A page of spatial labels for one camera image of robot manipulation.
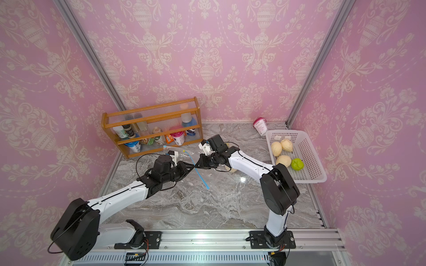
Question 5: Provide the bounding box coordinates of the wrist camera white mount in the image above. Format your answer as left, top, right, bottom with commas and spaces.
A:
199, 140, 213, 156
167, 150, 179, 166

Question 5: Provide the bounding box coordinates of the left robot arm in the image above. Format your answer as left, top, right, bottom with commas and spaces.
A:
51, 154, 195, 260

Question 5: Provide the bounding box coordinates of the orange snack packet on shelf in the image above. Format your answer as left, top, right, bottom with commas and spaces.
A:
164, 134, 174, 144

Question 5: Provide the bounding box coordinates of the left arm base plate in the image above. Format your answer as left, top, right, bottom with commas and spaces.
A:
114, 231, 162, 251

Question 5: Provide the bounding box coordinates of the dark spice jar on shelf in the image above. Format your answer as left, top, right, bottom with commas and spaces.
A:
123, 125, 136, 139

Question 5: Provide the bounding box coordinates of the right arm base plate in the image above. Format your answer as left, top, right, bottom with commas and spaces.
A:
245, 231, 296, 249

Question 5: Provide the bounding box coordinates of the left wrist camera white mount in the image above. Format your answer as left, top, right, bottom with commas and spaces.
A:
167, 150, 179, 166

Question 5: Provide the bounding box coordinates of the clear zip-top bag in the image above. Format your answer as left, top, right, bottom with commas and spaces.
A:
163, 142, 239, 190

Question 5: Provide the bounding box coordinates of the beige pear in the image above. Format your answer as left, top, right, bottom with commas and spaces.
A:
280, 139, 294, 153
276, 155, 292, 167
271, 141, 282, 157

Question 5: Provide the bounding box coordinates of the green pear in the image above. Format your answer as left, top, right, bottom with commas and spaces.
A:
291, 158, 305, 171

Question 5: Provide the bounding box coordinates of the white green bottle on shelf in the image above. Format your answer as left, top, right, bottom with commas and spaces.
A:
112, 126, 128, 139

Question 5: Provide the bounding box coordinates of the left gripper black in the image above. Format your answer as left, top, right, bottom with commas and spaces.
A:
161, 161, 196, 184

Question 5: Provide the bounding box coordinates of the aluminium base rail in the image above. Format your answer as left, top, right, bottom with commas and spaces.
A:
60, 228, 351, 266

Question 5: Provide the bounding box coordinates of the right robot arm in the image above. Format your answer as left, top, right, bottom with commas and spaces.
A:
195, 135, 300, 248

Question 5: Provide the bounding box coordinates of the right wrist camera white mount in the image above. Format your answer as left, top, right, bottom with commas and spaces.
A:
199, 140, 213, 156

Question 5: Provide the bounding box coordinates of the pink lid cup on shelf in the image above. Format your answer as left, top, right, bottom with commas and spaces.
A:
170, 131, 185, 146

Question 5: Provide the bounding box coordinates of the blue white bottle on shelf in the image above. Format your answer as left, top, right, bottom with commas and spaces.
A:
181, 113, 197, 136

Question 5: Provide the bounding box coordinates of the blue lid cup lower shelf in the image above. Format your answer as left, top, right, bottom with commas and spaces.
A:
125, 141, 141, 154

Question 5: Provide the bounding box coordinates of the white plastic basket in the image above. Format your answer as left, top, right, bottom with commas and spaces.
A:
266, 130, 327, 184

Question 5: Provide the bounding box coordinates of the wooden shelf rack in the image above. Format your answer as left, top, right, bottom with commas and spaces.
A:
101, 97, 204, 158

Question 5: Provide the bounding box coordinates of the pink lid yogurt cup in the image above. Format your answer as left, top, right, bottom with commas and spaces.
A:
252, 117, 268, 136

